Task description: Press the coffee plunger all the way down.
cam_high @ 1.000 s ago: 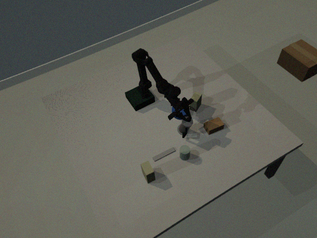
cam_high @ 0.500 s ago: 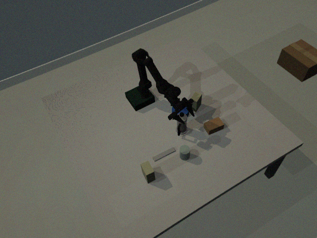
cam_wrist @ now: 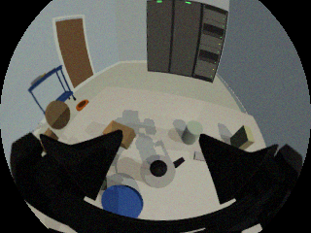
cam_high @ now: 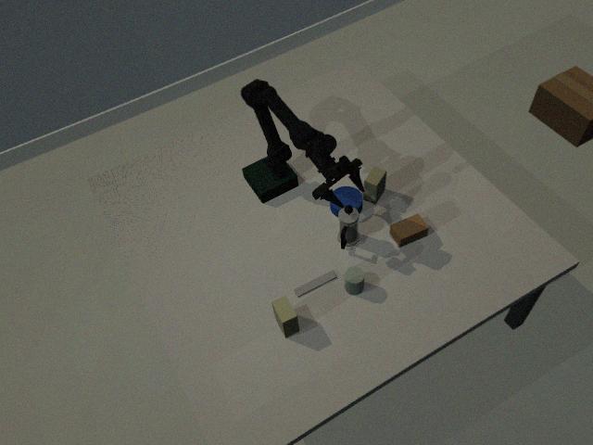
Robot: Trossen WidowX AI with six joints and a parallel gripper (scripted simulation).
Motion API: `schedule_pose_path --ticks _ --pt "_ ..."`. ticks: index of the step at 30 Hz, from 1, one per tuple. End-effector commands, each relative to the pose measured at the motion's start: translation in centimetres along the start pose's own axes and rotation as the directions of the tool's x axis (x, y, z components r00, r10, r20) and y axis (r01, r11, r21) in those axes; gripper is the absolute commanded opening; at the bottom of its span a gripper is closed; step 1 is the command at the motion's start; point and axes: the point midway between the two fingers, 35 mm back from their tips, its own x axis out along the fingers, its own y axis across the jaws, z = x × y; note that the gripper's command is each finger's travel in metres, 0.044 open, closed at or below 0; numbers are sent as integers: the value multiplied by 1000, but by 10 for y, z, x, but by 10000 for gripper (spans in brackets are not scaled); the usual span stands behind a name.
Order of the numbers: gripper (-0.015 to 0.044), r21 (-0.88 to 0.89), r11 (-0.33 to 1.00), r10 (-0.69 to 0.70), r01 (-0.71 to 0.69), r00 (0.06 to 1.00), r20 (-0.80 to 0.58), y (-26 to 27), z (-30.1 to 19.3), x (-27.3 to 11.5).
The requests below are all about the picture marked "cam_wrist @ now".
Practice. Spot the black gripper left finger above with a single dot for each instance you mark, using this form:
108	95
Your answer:
88	162

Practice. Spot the french press coffee maker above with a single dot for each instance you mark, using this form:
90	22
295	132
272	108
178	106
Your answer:
158	171

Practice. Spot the brown block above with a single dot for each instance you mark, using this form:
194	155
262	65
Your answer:
128	133

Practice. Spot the blue short cylinder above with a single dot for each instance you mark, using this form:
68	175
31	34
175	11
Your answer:
122	200

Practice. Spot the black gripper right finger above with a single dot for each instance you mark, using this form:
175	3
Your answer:
229	166

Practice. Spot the grey flat bar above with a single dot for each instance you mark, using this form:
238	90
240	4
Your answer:
198	156

